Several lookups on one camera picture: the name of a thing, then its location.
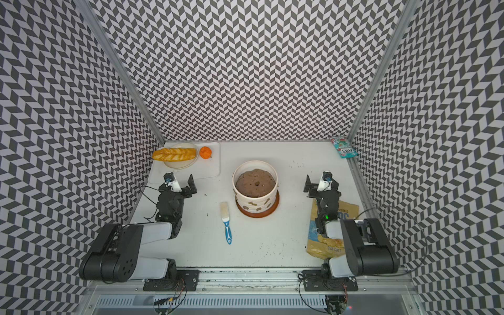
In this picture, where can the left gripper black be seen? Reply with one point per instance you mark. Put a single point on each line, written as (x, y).
(186, 190)

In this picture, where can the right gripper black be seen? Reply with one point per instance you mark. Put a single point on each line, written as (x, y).
(314, 188)

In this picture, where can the blue white scrub brush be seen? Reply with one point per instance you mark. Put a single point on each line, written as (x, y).
(225, 216)

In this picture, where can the white ceramic pot with mud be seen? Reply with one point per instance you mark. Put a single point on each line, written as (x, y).
(255, 184)

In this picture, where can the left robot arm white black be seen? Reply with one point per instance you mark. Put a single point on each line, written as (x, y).
(114, 256)

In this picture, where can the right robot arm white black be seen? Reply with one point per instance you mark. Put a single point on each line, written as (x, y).
(349, 247)

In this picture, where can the white cutting board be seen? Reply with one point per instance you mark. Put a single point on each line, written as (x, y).
(200, 168)

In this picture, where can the white bowl plate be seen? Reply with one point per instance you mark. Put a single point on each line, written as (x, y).
(181, 164)

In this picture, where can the orange toy fruit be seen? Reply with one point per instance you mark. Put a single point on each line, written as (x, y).
(205, 152)

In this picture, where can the toy bread loaf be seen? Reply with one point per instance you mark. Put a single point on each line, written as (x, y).
(174, 154)

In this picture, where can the terracotta saucer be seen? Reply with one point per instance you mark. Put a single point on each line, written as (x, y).
(263, 212)

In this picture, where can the teal snack packet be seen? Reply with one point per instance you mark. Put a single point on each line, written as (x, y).
(343, 147)

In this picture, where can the yellow chips bag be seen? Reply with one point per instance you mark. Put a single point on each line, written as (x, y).
(329, 245)

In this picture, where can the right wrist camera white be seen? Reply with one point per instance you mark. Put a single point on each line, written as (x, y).
(325, 183)

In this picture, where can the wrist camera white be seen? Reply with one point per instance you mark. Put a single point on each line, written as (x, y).
(172, 183)
(325, 183)

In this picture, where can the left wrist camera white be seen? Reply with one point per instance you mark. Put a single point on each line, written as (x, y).
(172, 183)

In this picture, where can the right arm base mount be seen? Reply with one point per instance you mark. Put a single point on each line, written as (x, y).
(315, 281)

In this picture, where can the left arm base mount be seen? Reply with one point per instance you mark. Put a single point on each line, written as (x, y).
(182, 280)

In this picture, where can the aluminium front rail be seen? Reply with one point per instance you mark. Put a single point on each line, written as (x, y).
(260, 281)

